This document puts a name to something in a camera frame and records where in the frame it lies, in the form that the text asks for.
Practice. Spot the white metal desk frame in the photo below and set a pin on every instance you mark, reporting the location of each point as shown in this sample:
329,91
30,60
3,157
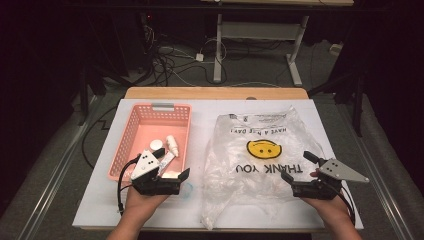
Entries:
217,50

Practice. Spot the pink plastic basket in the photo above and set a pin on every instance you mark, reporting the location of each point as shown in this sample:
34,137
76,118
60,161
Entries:
150,128

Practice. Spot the small white box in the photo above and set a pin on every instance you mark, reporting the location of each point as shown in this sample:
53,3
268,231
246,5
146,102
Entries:
336,49

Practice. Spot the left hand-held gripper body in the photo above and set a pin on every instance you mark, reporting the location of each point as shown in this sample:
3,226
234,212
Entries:
144,166

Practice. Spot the person's right hand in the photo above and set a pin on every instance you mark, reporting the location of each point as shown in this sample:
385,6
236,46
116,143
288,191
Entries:
331,211

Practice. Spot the clear plastic bag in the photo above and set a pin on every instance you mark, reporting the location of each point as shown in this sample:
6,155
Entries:
253,193

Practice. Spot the person's left hand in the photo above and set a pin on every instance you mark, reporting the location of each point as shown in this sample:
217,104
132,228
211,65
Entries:
141,205

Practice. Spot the small white round jar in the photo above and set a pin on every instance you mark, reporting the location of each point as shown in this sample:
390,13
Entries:
156,144

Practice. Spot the black metal stand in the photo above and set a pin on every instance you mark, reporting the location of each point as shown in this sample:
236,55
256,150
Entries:
83,93
357,100

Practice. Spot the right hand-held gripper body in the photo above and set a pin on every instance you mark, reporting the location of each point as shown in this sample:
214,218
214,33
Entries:
336,171

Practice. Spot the white board table mat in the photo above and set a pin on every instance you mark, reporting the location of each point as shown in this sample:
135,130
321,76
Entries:
200,113

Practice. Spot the white power adapter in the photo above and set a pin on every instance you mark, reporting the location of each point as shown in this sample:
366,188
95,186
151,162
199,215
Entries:
199,57

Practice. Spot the small white dropper bottle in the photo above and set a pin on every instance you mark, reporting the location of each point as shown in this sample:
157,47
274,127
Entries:
172,145

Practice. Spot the metal floor rail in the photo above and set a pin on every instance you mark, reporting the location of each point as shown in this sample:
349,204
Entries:
376,176
56,180

